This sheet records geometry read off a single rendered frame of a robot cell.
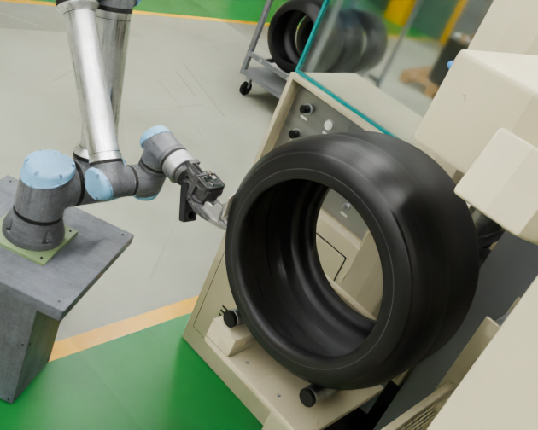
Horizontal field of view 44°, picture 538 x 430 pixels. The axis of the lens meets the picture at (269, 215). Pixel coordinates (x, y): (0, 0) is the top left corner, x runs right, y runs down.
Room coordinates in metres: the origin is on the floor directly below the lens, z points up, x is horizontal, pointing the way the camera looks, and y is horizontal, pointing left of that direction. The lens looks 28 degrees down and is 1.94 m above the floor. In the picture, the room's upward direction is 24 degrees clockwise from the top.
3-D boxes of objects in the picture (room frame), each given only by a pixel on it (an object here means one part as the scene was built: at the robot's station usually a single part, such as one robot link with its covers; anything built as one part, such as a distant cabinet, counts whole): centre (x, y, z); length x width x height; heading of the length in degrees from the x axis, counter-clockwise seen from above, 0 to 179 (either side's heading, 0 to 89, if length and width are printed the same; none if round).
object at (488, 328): (1.40, -0.67, 1.05); 0.20 x 0.15 x 0.30; 147
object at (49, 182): (1.72, 0.66, 0.80); 0.17 x 0.15 x 0.18; 145
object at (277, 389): (1.42, -0.23, 0.80); 0.37 x 0.36 x 0.02; 57
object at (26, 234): (1.71, 0.66, 0.67); 0.19 x 0.19 x 0.10
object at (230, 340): (1.50, -0.11, 0.83); 0.36 x 0.09 x 0.06; 147
